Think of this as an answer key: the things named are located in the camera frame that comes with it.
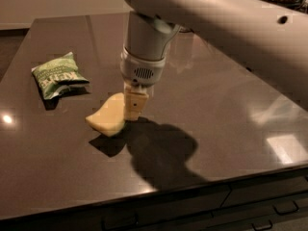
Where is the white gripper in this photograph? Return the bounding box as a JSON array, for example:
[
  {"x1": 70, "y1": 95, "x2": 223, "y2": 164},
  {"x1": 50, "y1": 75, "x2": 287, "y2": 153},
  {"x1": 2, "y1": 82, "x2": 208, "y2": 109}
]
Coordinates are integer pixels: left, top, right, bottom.
[{"x1": 120, "y1": 49, "x2": 166, "y2": 121}]

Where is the yellow sponge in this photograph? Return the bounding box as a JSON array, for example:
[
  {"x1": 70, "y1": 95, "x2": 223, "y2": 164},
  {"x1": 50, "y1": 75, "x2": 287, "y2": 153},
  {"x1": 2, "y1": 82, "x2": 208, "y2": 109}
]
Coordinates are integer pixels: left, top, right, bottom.
[{"x1": 86, "y1": 92, "x2": 125, "y2": 137}]

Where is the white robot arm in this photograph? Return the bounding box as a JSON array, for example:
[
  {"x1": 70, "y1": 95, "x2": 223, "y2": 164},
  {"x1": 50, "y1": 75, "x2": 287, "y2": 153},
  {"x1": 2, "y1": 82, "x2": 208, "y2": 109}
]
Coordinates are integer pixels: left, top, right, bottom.
[{"x1": 120, "y1": 0, "x2": 308, "y2": 120}]

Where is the green jalapeno chip bag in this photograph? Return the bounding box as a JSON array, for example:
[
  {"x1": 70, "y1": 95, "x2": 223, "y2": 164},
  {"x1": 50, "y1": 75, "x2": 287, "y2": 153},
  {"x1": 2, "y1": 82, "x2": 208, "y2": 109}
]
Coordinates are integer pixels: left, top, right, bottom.
[{"x1": 31, "y1": 52, "x2": 90, "y2": 100}]

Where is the black drawer handle left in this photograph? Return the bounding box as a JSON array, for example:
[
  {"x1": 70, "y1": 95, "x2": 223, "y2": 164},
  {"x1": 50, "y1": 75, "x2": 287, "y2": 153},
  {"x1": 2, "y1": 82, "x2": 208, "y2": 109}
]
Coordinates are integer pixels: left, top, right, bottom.
[{"x1": 101, "y1": 215, "x2": 139, "y2": 231}]

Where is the black drawer handle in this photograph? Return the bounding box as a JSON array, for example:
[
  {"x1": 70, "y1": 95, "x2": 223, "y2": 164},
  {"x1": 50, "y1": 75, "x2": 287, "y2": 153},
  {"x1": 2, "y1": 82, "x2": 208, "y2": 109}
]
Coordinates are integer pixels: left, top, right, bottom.
[
  {"x1": 251, "y1": 220, "x2": 273, "y2": 231},
  {"x1": 273, "y1": 201, "x2": 299, "y2": 216},
  {"x1": 101, "y1": 215, "x2": 139, "y2": 231}
]

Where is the black drawer handle lower right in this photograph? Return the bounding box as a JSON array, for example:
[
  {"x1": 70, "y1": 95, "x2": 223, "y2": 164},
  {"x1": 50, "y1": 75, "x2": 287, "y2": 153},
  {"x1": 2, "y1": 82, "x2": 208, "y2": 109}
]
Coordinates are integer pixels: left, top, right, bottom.
[{"x1": 251, "y1": 220, "x2": 273, "y2": 231}]

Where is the black drawer handle upper right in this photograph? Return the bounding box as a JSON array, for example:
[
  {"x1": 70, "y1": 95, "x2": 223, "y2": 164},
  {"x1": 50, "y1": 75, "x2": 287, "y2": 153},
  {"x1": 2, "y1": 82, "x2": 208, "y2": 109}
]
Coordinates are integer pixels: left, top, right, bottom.
[{"x1": 273, "y1": 201, "x2": 299, "y2": 216}]

